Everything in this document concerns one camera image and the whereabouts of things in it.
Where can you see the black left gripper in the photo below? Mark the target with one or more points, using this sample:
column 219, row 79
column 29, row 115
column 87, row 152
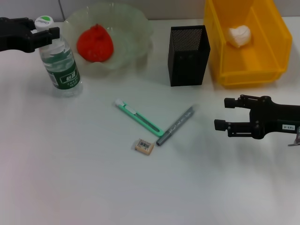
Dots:
column 14, row 35

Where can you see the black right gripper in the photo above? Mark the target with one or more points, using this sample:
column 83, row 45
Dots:
column 269, row 119

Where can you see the clear green-label water bottle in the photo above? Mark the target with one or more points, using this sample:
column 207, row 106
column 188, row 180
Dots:
column 63, row 70

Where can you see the orange fruit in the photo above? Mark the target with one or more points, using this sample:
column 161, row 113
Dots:
column 96, row 44

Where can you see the white paper ball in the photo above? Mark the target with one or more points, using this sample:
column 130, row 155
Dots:
column 239, row 36

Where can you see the green utility knife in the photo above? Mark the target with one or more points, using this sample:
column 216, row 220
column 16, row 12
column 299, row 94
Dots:
column 140, row 119

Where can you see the beige barcode eraser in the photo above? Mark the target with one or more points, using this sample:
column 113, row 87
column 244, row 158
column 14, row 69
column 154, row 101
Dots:
column 144, row 145

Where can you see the grey marker pen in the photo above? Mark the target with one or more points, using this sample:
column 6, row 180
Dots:
column 175, row 125

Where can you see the black mesh pen holder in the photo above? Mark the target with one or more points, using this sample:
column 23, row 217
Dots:
column 187, row 68

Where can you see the green glass fruit bowl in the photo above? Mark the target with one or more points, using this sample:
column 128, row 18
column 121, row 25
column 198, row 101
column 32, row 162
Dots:
column 131, row 35

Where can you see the yellow plastic bin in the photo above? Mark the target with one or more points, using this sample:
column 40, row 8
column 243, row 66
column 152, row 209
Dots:
column 250, row 63

